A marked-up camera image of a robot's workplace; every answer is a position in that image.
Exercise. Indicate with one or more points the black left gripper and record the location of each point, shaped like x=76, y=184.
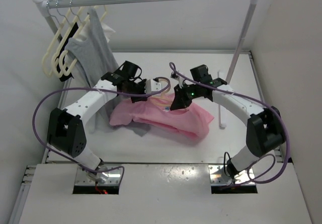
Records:
x=139, y=98

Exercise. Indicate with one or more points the grey shirt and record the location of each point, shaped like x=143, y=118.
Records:
x=92, y=71

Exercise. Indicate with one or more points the pink t shirt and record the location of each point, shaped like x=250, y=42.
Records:
x=192, y=122

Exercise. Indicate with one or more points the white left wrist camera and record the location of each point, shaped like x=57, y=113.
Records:
x=152, y=86

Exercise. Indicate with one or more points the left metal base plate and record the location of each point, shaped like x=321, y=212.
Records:
x=111, y=176

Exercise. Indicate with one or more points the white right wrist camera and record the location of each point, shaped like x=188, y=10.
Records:
x=177, y=77

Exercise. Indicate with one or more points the beige plastic hanger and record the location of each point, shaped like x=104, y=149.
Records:
x=163, y=100

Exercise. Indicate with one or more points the cream hanger with black garment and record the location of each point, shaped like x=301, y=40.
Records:
x=61, y=53

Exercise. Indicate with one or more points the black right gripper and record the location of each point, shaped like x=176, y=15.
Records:
x=181, y=101

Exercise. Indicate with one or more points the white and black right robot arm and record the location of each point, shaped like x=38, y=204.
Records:
x=265, y=128

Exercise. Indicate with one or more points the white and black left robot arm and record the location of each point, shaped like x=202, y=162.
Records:
x=66, y=130

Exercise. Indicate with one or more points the white clothes rack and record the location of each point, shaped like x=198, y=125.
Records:
x=248, y=18

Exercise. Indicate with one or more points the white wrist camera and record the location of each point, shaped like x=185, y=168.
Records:
x=177, y=77
x=152, y=86

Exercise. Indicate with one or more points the cream hanger with grey shirt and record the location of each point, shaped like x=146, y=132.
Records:
x=89, y=42

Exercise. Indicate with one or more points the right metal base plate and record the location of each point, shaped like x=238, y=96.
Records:
x=219, y=178

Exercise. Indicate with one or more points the metal base plate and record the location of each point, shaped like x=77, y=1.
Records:
x=219, y=178
x=111, y=176

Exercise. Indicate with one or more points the cream hanger far left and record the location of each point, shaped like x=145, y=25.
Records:
x=61, y=26

